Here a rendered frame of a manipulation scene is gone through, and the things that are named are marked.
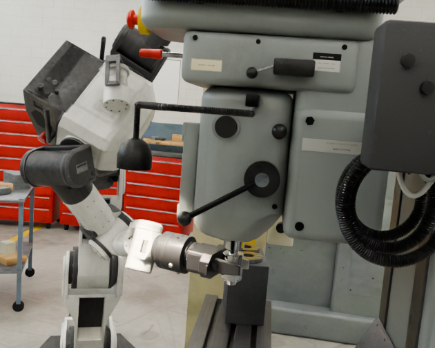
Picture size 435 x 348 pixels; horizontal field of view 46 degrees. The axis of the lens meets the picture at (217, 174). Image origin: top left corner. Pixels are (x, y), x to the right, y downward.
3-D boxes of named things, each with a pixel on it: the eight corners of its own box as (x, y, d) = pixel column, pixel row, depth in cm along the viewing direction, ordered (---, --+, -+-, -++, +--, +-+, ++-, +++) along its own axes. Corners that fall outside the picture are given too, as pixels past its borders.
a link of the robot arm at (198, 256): (209, 248, 110) (161, 238, 114) (205, 291, 111) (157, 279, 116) (232, 237, 121) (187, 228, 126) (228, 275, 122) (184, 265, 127)
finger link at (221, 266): (239, 277, 112) (214, 271, 114) (241, 263, 111) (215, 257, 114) (237, 279, 110) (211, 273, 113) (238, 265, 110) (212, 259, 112)
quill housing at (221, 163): (186, 242, 104) (198, 83, 100) (200, 221, 125) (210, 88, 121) (280, 252, 103) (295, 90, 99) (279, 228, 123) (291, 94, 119)
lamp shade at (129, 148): (112, 165, 107) (114, 135, 107) (146, 166, 110) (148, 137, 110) (121, 170, 101) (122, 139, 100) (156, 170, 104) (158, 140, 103)
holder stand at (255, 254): (224, 323, 156) (229, 259, 153) (222, 296, 177) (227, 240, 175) (264, 326, 156) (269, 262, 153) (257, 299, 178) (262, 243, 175)
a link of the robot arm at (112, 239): (130, 267, 132) (114, 263, 150) (158, 239, 136) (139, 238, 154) (102, 238, 130) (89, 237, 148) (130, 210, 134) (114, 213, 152)
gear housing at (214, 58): (179, 81, 99) (182, 28, 98) (197, 87, 123) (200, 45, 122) (355, 94, 96) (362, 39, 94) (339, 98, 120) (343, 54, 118)
